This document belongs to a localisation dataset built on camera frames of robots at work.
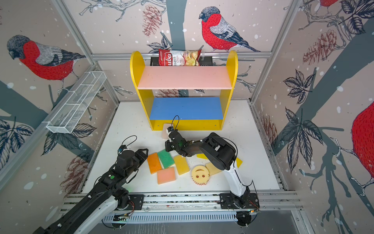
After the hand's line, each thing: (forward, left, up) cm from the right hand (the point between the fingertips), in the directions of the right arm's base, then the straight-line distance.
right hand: (164, 146), depth 95 cm
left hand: (-10, +6, +11) cm, 16 cm away
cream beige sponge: (-14, -31, 0) cm, 34 cm away
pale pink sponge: (+8, 0, +1) cm, 8 cm away
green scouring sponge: (-9, -3, +2) cm, 10 cm away
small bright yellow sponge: (-14, -25, +18) cm, 34 cm away
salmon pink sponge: (-19, -5, +1) cm, 20 cm away
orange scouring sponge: (-12, +3, +2) cm, 13 cm away
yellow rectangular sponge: (-12, -13, +1) cm, 18 cm away
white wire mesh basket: (-3, +42, +33) cm, 53 cm away
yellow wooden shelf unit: (+47, -14, +1) cm, 49 cm away
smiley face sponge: (-18, -25, +2) cm, 31 cm away
